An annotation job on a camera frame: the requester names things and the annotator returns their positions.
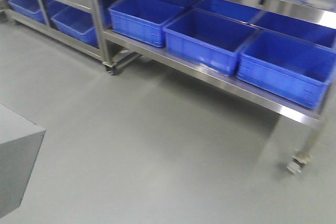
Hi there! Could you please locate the caster wheel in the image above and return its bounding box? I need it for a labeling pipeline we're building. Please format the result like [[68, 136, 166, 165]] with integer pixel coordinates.
[[286, 150, 312, 175]]

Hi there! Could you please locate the gray foam base block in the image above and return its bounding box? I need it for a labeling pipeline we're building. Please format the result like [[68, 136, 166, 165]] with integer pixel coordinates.
[[1, 104, 46, 218]]

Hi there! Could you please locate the blue bin on cart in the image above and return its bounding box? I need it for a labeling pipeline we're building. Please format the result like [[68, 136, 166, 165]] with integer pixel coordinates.
[[236, 30, 335, 109], [108, 0, 185, 48], [163, 9, 257, 76]]

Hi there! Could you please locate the steel shelving cart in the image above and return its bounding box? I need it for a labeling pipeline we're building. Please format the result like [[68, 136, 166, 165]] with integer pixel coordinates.
[[4, 0, 108, 62], [86, 0, 336, 175]]

